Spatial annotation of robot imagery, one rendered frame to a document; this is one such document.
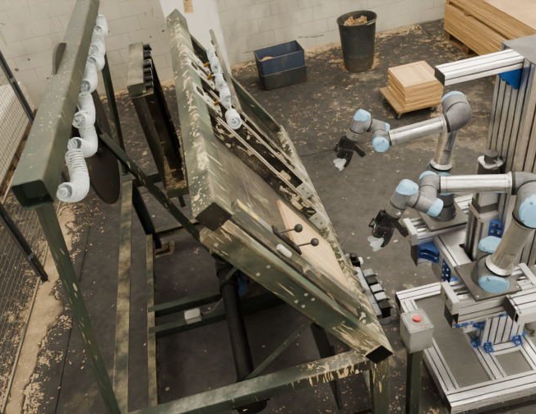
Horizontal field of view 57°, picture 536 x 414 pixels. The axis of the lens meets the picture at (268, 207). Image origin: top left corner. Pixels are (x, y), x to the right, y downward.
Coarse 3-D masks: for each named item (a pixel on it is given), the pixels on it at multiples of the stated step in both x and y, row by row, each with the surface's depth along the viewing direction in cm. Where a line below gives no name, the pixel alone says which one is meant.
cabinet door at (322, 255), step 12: (288, 216) 254; (288, 228) 243; (300, 240) 245; (324, 240) 284; (312, 252) 249; (324, 252) 268; (324, 264) 250; (336, 264) 271; (336, 276) 255; (348, 288) 259
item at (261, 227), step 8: (232, 208) 198; (240, 208) 197; (248, 208) 204; (240, 216) 200; (248, 216) 201; (248, 224) 203; (256, 224) 204; (264, 224) 207; (264, 232) 208; (272, 232) 209; (272, 240) 211; (280, 240) 212; (288, 248) 216; (296, 256) 220; (304, 256) 224; (304, 264) 224; (312, 264) 226; (320, 272) 230; (320, 280) 233; (328, 280) 234; (336, 280) 242; (336, 288) 239; (344, 288) 244; (344, 296) 244; (352, 296) 247; (352, 304) 249; (360, 304) 250
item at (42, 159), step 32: (96, 0) 308; (64, 64) 214; (64, 96) 188; (32, 128) 170; (64, 128) 177; (32, 160) 153; (128, 160) 257; (32, 192) 153; (160, 192) 274; (192, 224) 293; (64, 256) 166; (64, 288) 175; (96, 352) 198
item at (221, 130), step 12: (192, 84) 235; (204, 96) 235; (228, 96) 238; (216, 108) 239; (216, 120) 242; (216, 132) 246; (228, 132) 248; (228, 144) 252; (240, 144) 253; (240, 156) 258; (252, 156) 259; (252, 168) 264; (264, 168) 266; (276, 180) 272; (288, 192) 279; (300, 204) 286; (312, 216) 293; (324, 216) 299
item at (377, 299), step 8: (352, 256) 293; (352, 264) 285; (360, 272) 289; (368, 272) 284; (360, 280) 284; (368, 280) 280; (376, 280) 279; (368, 288) 278; (376, 288) 274; (368, 296) 274; (376, 296) 271; (384, 296) 270; (376, 304) 269; (384, 304) 266; (376, 312) 265; (384, 312) 266
